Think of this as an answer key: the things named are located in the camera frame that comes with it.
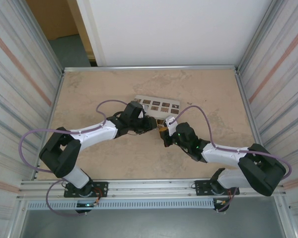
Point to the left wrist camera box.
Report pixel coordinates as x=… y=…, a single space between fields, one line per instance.
x=140 y=114

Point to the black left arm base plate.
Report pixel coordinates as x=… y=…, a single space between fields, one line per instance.
x=101 y=186

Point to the wide aluminium mounting rail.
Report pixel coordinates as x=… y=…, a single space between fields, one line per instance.
x=151 y=188

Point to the aluminium corner post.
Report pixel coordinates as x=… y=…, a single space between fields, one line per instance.
x=43 y=42
x=258 y=37

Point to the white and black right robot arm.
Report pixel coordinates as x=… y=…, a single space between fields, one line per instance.
x=223 y=153

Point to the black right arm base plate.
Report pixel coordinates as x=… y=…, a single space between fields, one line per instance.
x=201 y=184

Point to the thin aluminium table rail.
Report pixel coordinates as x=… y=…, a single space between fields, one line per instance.
x=151 y=67

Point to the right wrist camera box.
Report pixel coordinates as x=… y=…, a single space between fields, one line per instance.
x=169 y=121

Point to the white box with picture tiles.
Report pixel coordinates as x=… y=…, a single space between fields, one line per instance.
x=159 y=106

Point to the white door frame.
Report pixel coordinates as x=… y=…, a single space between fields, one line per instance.
x=92 y=37

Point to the aluminium side rail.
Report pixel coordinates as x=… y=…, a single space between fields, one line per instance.
x=60 y=84
x=241 y=84

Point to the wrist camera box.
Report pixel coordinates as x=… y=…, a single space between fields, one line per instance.
x=140 y=114
x=169 y=121

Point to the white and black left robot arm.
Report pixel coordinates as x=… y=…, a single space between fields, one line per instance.
x=94 y=132

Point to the brown wooden door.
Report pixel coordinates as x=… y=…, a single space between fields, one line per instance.
x=52 y=17

